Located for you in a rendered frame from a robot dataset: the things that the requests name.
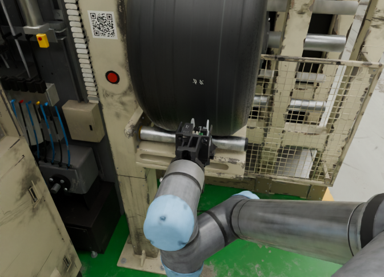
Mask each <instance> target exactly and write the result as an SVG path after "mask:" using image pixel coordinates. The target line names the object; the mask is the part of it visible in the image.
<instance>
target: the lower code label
mask: <svg viewBox="0 0 384 277"><path fill-rule="evenodd" d="M87 12H88V16H89V21H90V26H91V31H92V35H93V38H105V39H118V37H117V30H116V26H115V19H114V12H113V11H92V10H88V11H87Z"/></svg>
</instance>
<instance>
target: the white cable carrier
mask: <svg viewBox="0 0 384 277"><path fill-rule="evenodd" d="M64 2H67V4H65V6H66V8H67V9H68V10H67V14H68V15H70V16H69V20H70V21H71V22H70V26H73V27H72V28H71V31H72V32H74V33H73V37H76V38H74V42H75V43H76V44H75V47H76V48H77V53H79V54H78V57H79V58H80V59H79V62H80V63H81V64H80V66H81V67H82V72H83V77H84V81H86V82H85V86H86V90H88V91H87V94H89V95H88V97H99V94H98V90H97V85H96V81H95V76H94V72H93V67H92V64H91V59H90V54H89V49H88V45H87V40H86V36H85V31H84V28H83V23H82V18H81V14H80V10H79V5H78V0H64ZM89 102H92V103H99V101H94V100H89Z"/></svg>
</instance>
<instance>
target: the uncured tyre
mask: <svg viewBox="0 0 384 277"><path fill-rule="evenodd" d="M267 2H268V0H127V13H126V40H127V57H128V63H129V71H130V77H131V82H132V85H133V90H134V94H135V97H136V99H137V101H138V104H139V105H140V107H141V109H142V110H143V111H144V113H145V114H146V115H147V116H148V117H149V118H150V120H151V121H152V122H153V123H154V124H155V125H156V126H158V127H160V128H163V129H165V130H169V131H177V129H178V127H179V124H180V122H182V127H184V125H185V123H191V120H192V119H193V118H194V123H195V126H196V127H199V126H202V127H206V126H207V120H209V131H210V127H211V125H213V127H212V135H215V136H220V137H223V136H228V135H233V134H234V133H236V132H237V131H238V130H240V129H241V128H243V127H244V126H246V125H247V121H248V118H249V115H250V111H251V108H252V105H253V101H254V96H255V89H256V85H257V79H258V72H259V64H260V60H261V52H262V44H263V35H264V30H265V21H266V12H267ZM191 76H196V77H205V87H194V86H191Z"/></svg>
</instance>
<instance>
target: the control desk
mask: <svg viewBox="0 0 384 277"><path fill-rule="evenodd" d="M22 134H23V131H22V129H21V127H20V124H19V122H18V119H17V117H16V116H15V113H14V111H13V108H12V106H11V104H10V102H9V99H8V97H7V95H6V93H5V91H4V88H3V86H2V84H1V81H0V277H82V274H81V271H80V268H81V266H82V264H81V261H80V259H79V257H78V255H77V253H76V250H75V248H74V246H73V244H72V242H71V239H70V237H69V235H68V233H67V230H66V228H65V225H64V224H63V221H62V219H61V217H60V215H59V212H58V210H57V208H56V206H55V203H54V201H53V199H52V197H51V195H50V192H49V190H48V188H47V185H46V183H45V181H44V179H43V176H42V174H41V172H40V170H39V168H38V165H37V163H36V161H35V159H34V156H33V154H32V152H31V150H30V147H29V145H28V143H27V140H26V138H25V136H24V135H22Z"/></svg>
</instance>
